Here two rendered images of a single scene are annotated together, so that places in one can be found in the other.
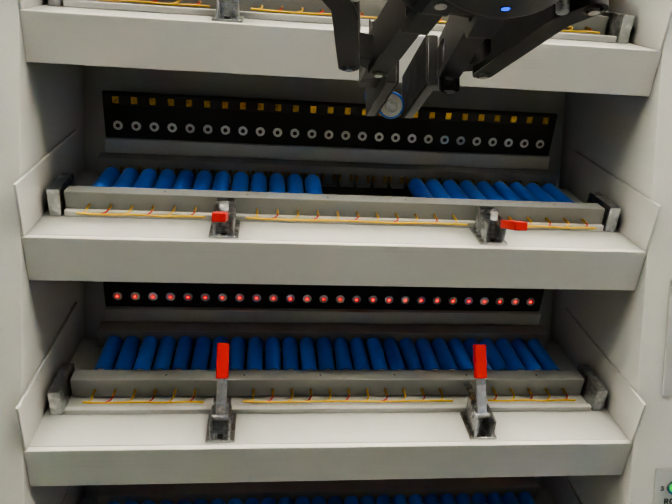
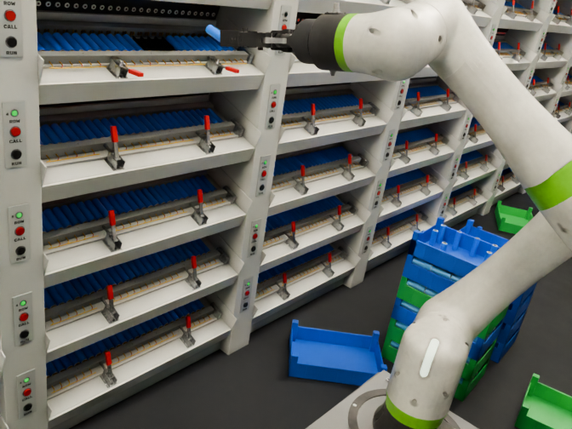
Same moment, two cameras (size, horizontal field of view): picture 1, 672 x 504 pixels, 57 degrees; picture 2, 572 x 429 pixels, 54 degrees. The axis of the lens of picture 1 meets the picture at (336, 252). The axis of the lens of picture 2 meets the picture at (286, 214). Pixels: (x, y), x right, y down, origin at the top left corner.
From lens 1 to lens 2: 0.85 m
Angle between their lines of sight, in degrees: 48
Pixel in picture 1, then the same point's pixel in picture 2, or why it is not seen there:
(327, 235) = (158, 73)
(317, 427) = (150, 158)
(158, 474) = (94, 188)
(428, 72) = not seen: hidden behind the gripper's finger
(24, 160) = (34, 44)
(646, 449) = (259, 149)
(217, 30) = not seen: outside the picture
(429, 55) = not seen: hidden behind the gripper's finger
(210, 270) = (115, 94)
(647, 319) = (262, 100)
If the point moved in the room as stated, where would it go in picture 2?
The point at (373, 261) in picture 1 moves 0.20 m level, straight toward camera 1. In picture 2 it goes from (177, 84) to (226, 108)
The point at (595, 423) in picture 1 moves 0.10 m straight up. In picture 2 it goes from (241, 142) to (245, 105)
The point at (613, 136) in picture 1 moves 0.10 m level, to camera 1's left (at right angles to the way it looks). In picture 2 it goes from (249, 20) to (218, 17)
